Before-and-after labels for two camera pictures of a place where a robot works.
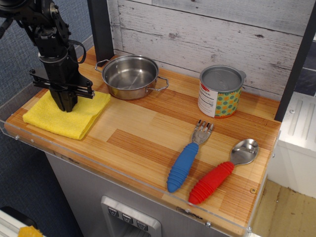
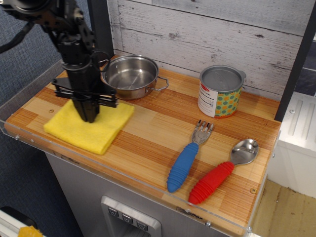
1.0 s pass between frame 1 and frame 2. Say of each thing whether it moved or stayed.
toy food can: stayed
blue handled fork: stayed
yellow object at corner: stayed
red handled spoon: stayed
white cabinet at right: stayed
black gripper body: moved
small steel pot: stayed
